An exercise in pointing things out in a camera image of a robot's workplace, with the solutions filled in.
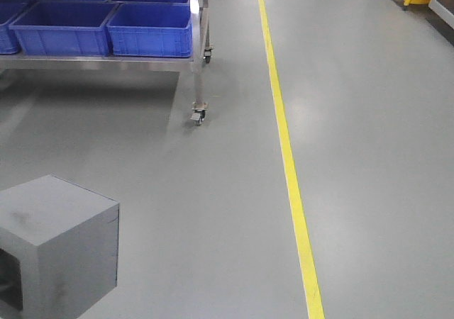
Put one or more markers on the gray hollow cube base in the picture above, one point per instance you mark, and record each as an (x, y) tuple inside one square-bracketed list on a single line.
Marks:
[(59, 248)]

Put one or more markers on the blue bin front right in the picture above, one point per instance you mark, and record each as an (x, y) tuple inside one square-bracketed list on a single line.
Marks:
[(151, 30)]

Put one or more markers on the blue bin front middle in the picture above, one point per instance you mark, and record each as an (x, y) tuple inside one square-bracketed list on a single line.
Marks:
[(58, 28)]

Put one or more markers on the cart caster wheel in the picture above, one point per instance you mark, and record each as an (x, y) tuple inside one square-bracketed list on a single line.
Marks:
[(199, 112)]

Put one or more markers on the stainless steel cart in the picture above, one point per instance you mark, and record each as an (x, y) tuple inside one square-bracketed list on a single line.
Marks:
[(201, 54)]

